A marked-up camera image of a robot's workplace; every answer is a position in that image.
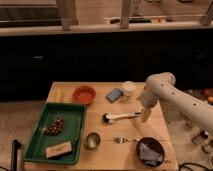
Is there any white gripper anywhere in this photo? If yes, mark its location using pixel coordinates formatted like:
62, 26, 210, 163
139, 87, 158, 123

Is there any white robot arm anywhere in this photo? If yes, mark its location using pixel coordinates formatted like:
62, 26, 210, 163
139, 72, 213, 135

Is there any dark brown bowl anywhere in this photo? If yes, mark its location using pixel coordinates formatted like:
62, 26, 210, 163
136, 137, 165, 168

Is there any grey cloth in bowl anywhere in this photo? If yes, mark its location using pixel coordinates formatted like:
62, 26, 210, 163
139, 144, 163, 167

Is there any red bowl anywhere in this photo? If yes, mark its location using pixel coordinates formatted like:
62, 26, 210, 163
72, 86, 96, 105

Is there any white round container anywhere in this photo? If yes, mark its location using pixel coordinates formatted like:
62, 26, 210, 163
122, 81, 136, 97

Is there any blue grey sponge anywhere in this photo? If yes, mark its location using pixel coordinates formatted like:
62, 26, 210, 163
105, 88, 123, 103

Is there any silver fork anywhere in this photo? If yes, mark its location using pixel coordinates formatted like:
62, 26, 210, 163
114, 137, 139, 144

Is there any small metal cup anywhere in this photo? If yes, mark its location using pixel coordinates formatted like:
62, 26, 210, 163
86, 132, 101, 150

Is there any small glass bottle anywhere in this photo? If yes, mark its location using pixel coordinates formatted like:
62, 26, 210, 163
192, 130, 209, 145

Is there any bunch of red grapes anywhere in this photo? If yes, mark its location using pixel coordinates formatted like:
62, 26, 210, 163
44, 116, 63, 136

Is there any green plastic tray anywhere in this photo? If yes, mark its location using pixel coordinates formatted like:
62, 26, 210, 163
24, 103, 87, 165

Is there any wooden block in tray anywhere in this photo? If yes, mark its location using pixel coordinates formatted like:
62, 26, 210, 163
46, 141, 72, 158

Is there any black pole stand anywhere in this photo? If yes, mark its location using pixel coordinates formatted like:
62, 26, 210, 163
11, 139, 21, 171

